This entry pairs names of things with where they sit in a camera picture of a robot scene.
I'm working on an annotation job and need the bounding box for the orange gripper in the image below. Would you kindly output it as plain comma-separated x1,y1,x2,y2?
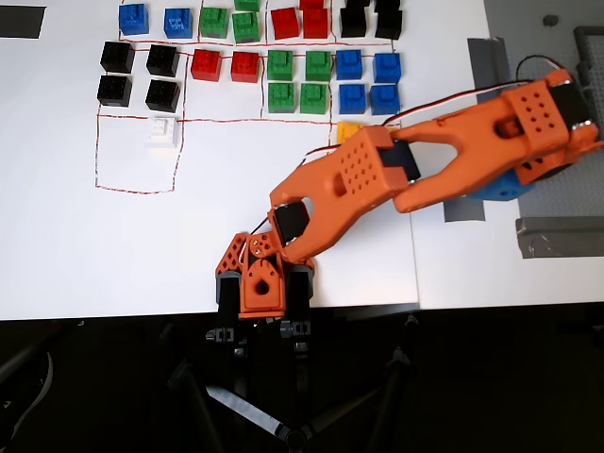
513,126,604,186

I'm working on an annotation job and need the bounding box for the blue block with holes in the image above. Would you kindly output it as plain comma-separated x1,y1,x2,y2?
466,169,537,202

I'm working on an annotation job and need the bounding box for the grey square tape marker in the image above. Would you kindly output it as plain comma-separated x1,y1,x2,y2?
443,195,486,223

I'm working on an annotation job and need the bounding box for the blue stud block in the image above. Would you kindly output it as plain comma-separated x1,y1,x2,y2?
372,52,402,84
338,83,368,114
335,49,363,80
117,3,151,37
163,8,194,40
369,83,401,116

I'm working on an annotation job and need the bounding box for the yellow stud block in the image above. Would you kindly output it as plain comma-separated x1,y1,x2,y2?
336,121,367,145

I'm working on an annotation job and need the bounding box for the white stud block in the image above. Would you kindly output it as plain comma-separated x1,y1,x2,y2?
145,117,179,148

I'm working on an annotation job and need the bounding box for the wide grey tape strip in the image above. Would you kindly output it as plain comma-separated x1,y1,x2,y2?
514,216,604,260

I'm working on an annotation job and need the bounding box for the grey studded baseplate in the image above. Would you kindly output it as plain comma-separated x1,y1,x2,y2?
484,0,604,222

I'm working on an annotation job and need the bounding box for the long grey tape strip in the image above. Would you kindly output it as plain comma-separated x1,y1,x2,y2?
466,36,515,104

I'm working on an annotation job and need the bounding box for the black grey table clamp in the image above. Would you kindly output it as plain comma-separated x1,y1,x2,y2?
207,272,243,345
278,265,316,354

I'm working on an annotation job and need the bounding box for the black tape patch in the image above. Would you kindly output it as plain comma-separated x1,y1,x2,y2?
0,5,47,39

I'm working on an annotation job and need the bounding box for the black chair leg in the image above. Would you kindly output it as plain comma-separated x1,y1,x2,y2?
0,329,54,447

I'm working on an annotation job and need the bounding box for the grey angled brick wall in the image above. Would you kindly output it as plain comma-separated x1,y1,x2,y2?
573,25,604,79

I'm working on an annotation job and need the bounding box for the black metal table frame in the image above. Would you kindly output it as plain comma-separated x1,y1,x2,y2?
162,313,422,453

